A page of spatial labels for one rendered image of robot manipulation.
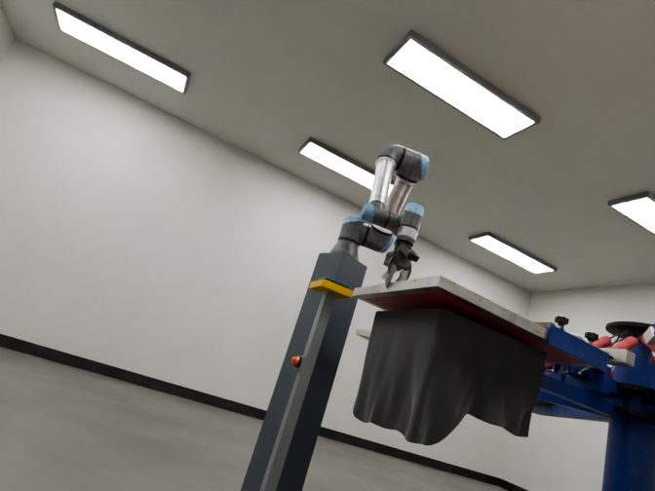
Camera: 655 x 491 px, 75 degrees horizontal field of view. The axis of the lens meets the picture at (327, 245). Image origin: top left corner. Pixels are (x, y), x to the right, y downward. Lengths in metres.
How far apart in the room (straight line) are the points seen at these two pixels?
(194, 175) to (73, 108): 1.45
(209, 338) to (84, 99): 3.03
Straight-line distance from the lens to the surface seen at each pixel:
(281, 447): 1.60
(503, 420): 1.66
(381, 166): 1.97
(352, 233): 2.14
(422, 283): 1.45
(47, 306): 5.24
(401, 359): 1.57
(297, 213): 5.66
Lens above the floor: 0.61
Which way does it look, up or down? 17 degrees up
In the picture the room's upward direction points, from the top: 18 degrees clockwise
